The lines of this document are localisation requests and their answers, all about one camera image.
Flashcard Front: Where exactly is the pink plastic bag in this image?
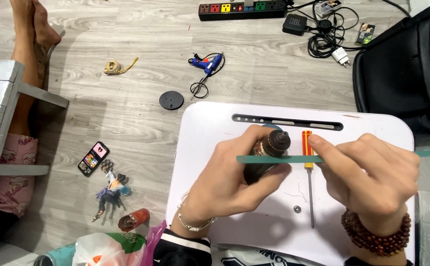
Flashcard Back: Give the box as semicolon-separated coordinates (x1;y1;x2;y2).
140;220;168;266

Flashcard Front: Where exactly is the person's left hand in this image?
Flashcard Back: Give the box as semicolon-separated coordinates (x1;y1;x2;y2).
184;125;293;228

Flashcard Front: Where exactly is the white charger plug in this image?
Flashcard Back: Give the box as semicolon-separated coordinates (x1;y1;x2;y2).
331;47;352;68

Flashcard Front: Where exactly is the black round plastic disc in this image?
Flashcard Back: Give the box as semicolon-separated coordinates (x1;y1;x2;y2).
159;91;185;111

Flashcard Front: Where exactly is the white lap table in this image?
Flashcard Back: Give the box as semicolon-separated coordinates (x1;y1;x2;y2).
165;101;417;266

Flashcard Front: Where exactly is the tangle of black cables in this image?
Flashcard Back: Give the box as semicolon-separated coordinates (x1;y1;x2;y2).
287;0;361;59

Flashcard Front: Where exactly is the black smartphone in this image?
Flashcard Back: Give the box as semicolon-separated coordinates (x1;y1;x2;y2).
77;141;110;177

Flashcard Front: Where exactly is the silver bracelet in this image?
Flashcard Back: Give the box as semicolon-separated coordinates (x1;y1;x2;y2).
177;190;218;233

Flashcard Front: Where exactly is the black multicolour power strip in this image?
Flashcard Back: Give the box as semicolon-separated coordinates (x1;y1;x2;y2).
198;0;288;22

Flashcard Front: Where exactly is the dark blue action figurine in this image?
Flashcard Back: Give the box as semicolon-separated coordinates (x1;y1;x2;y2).
91;171;131;223

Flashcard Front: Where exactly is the beige small motor yellow wire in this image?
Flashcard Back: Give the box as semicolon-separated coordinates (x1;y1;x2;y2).
103;57;139;77

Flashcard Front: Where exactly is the teal metal can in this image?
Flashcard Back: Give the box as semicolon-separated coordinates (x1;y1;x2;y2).
33;242;77;266

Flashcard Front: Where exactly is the small white printed box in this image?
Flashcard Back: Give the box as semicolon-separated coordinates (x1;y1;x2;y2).
314;0;342;18

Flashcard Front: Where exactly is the brown wooden bead bracelet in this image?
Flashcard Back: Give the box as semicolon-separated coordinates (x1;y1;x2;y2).
340;208;412;257

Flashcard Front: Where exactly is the blue hot glue gun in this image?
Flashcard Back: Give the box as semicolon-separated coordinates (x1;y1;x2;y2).
188;53;224;77

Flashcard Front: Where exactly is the person's right hand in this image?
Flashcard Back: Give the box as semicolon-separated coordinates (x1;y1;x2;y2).
307;133;421;225

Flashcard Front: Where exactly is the white green plastic bag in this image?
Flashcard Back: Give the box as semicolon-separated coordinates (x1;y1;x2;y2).
72;232;147;266

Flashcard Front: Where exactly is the thin loose wire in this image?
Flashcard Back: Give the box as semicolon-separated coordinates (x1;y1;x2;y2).
285;177;310;204

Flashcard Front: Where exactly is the black glue gun cable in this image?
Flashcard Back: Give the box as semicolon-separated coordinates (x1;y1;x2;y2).
189;53;226;100

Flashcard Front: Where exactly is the person's white printed shirt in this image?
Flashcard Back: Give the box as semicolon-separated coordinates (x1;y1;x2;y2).
211;247;313;266

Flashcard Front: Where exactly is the yellow red handled screwdriver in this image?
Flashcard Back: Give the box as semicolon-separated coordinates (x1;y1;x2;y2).
302;130;316;229

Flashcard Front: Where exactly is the small dark printed box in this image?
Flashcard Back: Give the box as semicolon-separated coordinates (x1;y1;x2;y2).
354;23;376;47

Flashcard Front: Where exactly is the black bag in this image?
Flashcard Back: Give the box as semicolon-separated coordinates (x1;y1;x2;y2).
352;0;430;136

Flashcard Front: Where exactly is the brown motor armature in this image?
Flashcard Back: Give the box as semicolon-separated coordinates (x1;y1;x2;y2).
243;129;292;185

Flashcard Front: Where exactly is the black portable speaker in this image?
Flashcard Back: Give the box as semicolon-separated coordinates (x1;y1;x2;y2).
282;14;308;37

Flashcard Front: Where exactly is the green blade strip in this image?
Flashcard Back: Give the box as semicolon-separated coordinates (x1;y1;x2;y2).
236;149;430;164

